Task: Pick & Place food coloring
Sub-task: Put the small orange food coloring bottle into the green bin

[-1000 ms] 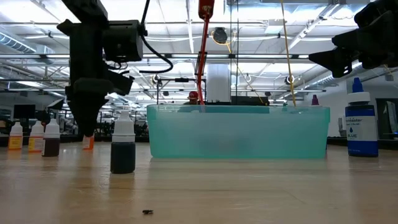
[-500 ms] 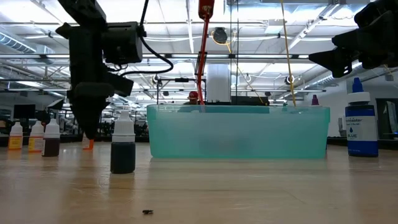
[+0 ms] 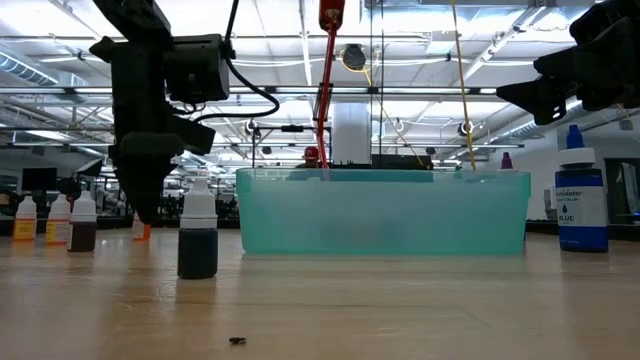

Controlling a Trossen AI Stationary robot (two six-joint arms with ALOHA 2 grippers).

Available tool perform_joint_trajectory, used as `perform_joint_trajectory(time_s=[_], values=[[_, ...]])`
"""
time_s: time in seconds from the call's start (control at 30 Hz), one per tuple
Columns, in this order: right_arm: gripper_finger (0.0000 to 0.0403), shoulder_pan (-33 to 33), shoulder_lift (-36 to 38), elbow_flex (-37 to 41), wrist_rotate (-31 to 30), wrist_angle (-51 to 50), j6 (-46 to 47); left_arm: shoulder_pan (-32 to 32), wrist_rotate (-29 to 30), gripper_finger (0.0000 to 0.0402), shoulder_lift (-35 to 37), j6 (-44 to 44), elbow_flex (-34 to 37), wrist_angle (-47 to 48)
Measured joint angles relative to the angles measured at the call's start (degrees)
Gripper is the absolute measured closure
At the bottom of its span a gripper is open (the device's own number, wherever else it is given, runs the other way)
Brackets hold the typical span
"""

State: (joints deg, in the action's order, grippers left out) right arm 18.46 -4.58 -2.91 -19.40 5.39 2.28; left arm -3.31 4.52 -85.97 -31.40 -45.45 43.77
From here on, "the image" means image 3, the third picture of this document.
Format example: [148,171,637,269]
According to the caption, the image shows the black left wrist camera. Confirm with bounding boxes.
[166,33,232,105]

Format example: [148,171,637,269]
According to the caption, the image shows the thin black hanging cable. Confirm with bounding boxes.
[380,0,386,156]
[368,0,374,156]

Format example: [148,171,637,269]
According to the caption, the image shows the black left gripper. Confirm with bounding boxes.
[89,35,217,226]

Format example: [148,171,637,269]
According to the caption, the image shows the black left wrist camera cable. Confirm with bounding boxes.
[192,0,281,124]

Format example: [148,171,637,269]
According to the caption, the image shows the small brown dropper bottle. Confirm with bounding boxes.
[68,190,98,253]

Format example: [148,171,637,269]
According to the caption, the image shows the distant black metal frame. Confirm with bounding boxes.
[251,124,333,170]

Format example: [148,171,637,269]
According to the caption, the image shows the translucent teal plastic bin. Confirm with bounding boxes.
[234,167,532,256]

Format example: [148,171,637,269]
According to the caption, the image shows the large blue food coloring bottle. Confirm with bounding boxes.
[554,124,610,254]

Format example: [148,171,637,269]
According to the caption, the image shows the black computer case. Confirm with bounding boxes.
[370,153,434,171]

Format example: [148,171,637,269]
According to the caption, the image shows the yellow hanging cable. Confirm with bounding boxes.
[450,0,478,172]

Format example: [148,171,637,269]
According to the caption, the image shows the small dark green dropper bottle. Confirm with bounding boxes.
[177,177,219,280]

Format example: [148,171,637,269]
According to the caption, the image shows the person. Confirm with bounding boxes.
[295,145,321,170]

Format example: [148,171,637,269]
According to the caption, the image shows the black monitor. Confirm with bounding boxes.
[20,167,58,192]

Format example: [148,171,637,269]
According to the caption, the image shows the tilted dark monitor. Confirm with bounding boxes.
[74,158,105,178]

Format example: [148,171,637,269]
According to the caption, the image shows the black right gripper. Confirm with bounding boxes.
[496,0,640,126]

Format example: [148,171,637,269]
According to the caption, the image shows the ceiling cable reel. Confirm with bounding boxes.
[341,43,367,72]

